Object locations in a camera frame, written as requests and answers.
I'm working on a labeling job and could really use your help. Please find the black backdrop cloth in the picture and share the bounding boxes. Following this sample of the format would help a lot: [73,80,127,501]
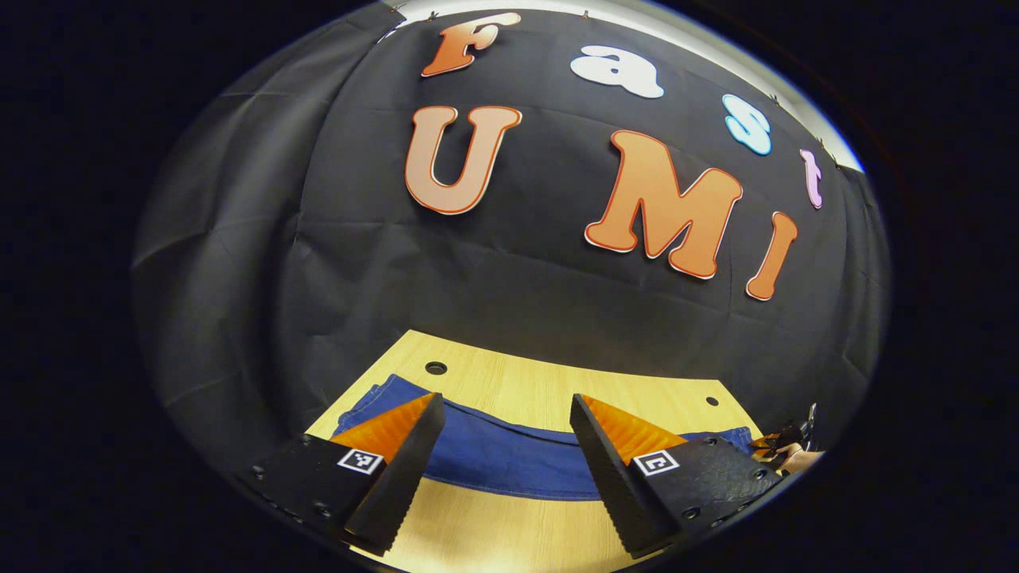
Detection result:
[131,4,892,478]

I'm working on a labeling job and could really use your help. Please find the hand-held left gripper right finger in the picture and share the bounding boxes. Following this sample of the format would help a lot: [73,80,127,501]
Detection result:
[569,392,785,559]

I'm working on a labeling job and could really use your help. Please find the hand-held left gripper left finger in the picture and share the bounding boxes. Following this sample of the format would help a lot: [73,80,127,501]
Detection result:
[247,392,447,558]

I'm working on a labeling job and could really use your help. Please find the blue denim jeans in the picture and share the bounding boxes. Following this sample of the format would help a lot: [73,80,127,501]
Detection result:
[330,374,753,502]

